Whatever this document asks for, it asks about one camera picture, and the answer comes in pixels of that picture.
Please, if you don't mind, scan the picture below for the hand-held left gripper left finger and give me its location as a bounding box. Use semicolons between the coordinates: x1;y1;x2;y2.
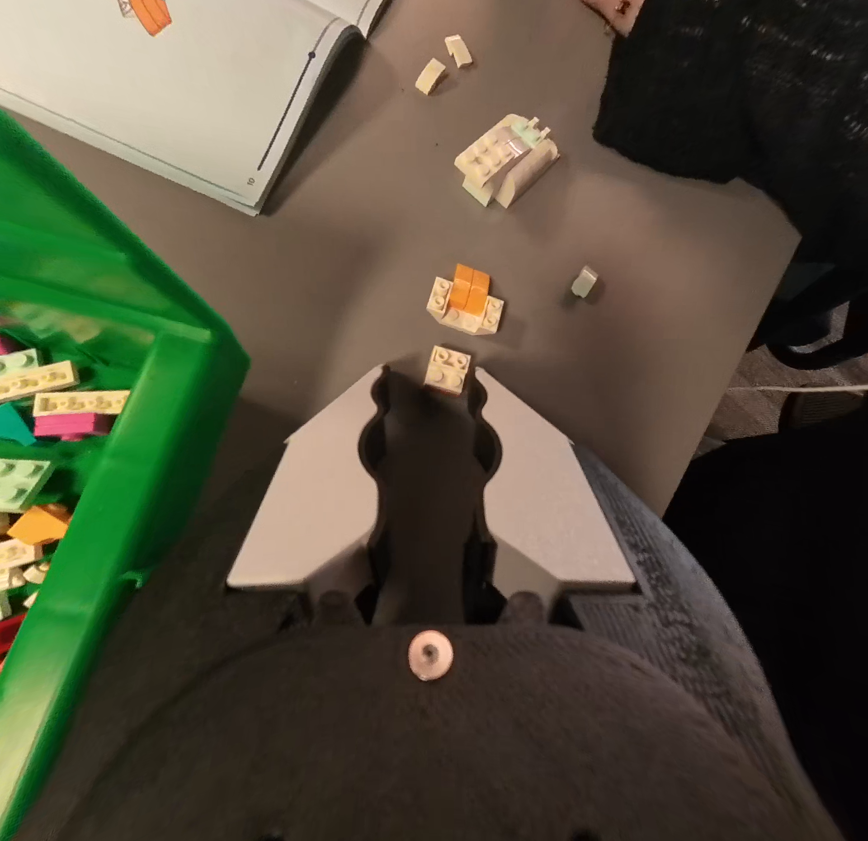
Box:
226;363;408;626

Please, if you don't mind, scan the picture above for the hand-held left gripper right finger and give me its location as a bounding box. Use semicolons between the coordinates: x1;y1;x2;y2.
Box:
467;368;640;620

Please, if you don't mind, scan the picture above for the green bin holding lego bricks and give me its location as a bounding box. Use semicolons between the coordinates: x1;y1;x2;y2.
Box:
0;109;253;838

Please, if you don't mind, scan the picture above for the small cream square lego brick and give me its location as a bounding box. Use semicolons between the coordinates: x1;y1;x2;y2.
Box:
424;345;473;396

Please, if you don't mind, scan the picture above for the orange and cream lego assembly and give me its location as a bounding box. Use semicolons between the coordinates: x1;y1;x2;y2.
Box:
426;263;506;338

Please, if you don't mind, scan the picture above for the pile of mixed lego bricks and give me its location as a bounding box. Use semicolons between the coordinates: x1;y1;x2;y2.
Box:
0;309;131;659

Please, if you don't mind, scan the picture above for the person's right forearm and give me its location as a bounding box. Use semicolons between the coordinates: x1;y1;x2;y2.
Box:
570;0;868;259

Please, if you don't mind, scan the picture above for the large cream lego assembly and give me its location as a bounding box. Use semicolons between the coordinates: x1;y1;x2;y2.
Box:
453;113;561;209

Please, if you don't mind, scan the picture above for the person's black clothed lap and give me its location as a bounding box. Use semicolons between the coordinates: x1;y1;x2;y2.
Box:
663;407;868;841

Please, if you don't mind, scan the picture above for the open instruction booklet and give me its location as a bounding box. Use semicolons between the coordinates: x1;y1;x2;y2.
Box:
0;0;408;217

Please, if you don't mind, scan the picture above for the white cable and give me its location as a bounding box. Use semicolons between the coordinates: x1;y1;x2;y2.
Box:
749;382;868;396

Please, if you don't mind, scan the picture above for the thin chain bracelet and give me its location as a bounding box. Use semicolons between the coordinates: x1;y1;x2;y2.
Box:
602;0;653;37

